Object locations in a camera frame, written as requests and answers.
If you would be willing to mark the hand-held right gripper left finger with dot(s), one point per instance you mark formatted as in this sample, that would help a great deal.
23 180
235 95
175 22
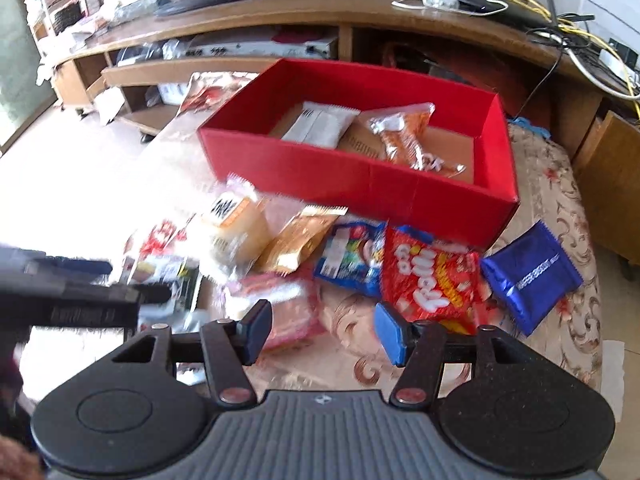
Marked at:
256 332

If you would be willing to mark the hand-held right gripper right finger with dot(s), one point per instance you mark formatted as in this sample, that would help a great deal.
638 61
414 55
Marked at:
391 332

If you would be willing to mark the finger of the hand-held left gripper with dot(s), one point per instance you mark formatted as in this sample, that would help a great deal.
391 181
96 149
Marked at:
75 266
152 294

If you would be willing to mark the green and white packet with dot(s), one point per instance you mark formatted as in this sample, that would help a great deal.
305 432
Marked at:
185 282

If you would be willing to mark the pink cake packet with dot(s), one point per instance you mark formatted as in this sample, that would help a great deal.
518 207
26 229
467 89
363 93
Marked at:
292 310

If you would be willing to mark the red gummy packet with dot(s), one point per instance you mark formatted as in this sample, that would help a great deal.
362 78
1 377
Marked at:
430 275

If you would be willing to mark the golden brown cake packet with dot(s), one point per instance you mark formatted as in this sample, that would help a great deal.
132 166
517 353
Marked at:
300 240

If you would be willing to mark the bread packet with orange label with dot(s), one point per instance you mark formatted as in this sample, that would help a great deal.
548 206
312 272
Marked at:
235 230

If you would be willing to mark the blue biscuit packet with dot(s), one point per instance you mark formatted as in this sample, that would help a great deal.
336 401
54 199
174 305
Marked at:
530 275

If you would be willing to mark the red cardboard box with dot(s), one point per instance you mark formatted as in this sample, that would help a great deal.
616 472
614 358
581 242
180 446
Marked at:
325 175

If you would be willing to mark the person's left forearm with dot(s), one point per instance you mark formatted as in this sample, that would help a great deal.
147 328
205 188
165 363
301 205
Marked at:
12 460

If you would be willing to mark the red and white packet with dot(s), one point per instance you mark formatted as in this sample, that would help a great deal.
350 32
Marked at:
160 237

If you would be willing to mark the blue candy packet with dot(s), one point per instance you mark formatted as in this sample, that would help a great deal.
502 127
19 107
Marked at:
350 260

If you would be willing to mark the orange snack packet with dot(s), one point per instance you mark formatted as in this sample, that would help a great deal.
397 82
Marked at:
405 145

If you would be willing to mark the white carton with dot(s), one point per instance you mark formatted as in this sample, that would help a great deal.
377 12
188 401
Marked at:
172 94

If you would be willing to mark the red silver foil packet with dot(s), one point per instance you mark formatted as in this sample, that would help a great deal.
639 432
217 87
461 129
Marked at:
215 92

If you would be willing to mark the white snack packet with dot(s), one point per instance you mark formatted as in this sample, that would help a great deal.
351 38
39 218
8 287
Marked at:
315 127

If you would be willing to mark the blue plastic bag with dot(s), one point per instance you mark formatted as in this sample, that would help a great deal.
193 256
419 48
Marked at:
530 127

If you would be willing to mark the brown cardboard box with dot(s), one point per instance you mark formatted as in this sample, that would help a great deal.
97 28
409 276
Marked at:
612 185

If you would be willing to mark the silver set-top box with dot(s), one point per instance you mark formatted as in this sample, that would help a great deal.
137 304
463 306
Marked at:
260 49

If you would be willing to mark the dark red pouch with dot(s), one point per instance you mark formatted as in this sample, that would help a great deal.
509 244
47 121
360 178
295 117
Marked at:
297 36

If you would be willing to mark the wooden TV stand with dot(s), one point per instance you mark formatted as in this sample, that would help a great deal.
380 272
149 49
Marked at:
300 15

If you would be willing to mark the white plug adapter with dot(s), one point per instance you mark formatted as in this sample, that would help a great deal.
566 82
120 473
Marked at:
432 1

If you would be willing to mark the white power strip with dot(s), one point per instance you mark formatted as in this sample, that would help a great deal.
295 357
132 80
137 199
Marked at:
620 62

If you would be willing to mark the white stacked boxes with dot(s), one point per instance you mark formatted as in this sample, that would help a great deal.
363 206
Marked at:
612 5

